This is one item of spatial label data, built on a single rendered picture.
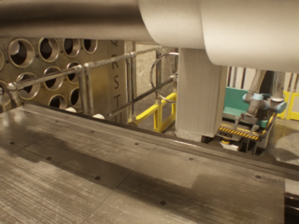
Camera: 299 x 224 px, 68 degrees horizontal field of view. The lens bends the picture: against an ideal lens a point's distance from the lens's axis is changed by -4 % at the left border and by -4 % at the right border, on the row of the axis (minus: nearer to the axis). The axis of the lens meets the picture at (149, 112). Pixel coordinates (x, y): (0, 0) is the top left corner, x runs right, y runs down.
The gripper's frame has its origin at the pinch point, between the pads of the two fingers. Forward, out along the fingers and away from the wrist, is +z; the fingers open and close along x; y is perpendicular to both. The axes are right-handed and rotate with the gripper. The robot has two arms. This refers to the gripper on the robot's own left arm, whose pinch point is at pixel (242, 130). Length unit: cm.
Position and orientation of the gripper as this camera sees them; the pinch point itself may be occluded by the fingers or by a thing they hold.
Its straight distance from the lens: 201.0
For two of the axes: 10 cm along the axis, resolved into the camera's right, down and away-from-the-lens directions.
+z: -3.6, 9.2, 1.6
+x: 7.1, 3.8, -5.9
